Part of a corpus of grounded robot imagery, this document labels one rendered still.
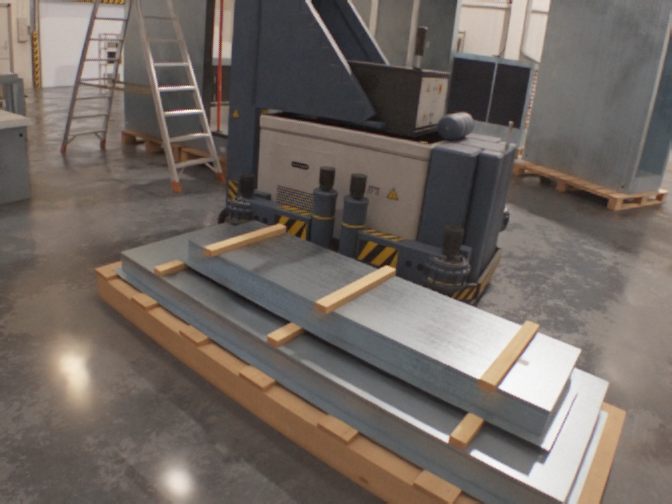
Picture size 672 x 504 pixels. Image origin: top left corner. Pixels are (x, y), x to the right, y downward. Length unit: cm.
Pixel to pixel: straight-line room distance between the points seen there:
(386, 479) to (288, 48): 225
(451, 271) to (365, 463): 107
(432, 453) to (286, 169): 186
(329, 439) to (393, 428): 21
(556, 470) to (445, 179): 146
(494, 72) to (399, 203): 564
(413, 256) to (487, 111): 584
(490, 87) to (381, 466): 702
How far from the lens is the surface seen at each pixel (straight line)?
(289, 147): 280
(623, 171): 623
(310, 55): 279
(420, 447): 153
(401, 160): 249
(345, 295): 177
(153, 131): 589
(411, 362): 161
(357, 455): 156
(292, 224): 265
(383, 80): 267
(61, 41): 1491
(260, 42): 299
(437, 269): 228
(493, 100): 800
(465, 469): 150
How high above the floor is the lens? 124
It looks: 22 degrees down
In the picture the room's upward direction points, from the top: 6 degrees clockwise
